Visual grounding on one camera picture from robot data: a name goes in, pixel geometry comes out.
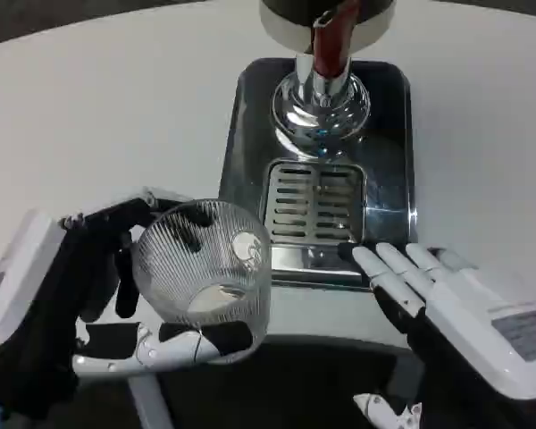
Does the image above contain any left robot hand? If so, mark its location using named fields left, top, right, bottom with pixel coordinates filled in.
left=0, top=186, right=256, bottom=429

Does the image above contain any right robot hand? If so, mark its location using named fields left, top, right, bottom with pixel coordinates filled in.
left=338, top=240, right=536, bottom=429

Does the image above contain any clear ribbed glass cup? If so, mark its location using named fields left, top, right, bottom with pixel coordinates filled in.
left=131, top=199, right=273, bottom=358

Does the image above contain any white counter support beam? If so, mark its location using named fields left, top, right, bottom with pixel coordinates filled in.
left=127, top=369, right=173, bottom=429

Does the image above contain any slotted steel tray grid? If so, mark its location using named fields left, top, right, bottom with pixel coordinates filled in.
left=264, top=158, right=367, bottom=247

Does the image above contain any steel drip tray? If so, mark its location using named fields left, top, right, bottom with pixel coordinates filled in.
left=218, top=57, right=419, bottom=291

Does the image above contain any chrome drink dispenser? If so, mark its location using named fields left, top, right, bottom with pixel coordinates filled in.
left=258, top=0, right=397, bottom=160

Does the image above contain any red tap handle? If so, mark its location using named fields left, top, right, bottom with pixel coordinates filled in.
left=310, top=0, right=363, bottom=78

